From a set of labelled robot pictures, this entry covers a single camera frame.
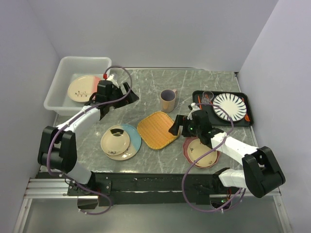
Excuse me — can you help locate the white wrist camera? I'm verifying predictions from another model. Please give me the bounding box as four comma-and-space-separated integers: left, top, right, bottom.
103, 73, 120, 88
188, 102, 200, 119

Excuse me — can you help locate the beige blue large plate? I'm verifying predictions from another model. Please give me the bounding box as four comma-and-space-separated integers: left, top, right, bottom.
105, 124, 142, 161

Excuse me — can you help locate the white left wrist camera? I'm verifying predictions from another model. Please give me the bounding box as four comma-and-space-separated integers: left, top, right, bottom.
103, 73, 120, 88

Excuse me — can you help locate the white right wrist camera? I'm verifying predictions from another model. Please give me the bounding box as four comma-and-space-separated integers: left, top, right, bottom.
188, 102, 200, 119

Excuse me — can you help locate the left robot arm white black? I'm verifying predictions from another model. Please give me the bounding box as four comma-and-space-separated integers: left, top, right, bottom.
37, 80, 139, 195

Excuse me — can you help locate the orange utensil on tray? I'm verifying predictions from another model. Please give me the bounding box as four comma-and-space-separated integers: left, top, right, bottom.
244, 114, 250, 122

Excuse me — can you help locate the pink beige mug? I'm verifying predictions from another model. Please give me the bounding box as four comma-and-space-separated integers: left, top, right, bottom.
160, 89, 177, 113

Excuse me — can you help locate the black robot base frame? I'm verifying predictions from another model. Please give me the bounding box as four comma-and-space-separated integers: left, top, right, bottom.
67, 170, 246, 210

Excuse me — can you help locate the black serving tray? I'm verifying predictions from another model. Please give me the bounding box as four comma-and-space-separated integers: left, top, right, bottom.
200, 91, 254, 127

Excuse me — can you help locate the pink scalloped plate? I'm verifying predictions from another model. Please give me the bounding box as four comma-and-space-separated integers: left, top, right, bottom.
183, 137, 220, 168

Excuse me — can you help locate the white blue striped plate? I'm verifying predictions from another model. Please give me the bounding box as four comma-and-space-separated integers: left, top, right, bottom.
212, 93, 247, 122

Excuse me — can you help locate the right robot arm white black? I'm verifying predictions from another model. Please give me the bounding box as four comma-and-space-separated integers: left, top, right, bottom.
169, 109, 286, 198

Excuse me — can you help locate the wooden bamboo tray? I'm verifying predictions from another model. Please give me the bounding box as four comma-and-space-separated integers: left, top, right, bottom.
137, 111, 180, 150

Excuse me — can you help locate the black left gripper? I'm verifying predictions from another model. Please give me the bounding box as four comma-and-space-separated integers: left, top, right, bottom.
107, 82, 139, 109

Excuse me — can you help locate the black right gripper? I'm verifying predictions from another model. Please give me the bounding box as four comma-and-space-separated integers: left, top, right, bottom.
169, 115, 202, 137

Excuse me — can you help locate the beige flower plate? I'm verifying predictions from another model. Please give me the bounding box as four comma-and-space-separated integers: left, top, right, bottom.
188, 139, 218, 167

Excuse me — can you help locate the small clear glass cup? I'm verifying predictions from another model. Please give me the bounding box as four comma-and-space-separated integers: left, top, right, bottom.
202, 91, 214, 105

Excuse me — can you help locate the small beige black-stroke plate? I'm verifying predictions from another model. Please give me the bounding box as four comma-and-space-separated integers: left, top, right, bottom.
101, 125, 130, 156

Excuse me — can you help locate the translucent white plastic bin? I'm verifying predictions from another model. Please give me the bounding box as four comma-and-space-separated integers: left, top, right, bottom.
44, 56, 112, 116

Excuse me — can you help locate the beige pink branch plate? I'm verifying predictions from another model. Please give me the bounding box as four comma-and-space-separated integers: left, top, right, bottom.
67, 75, 101, 102

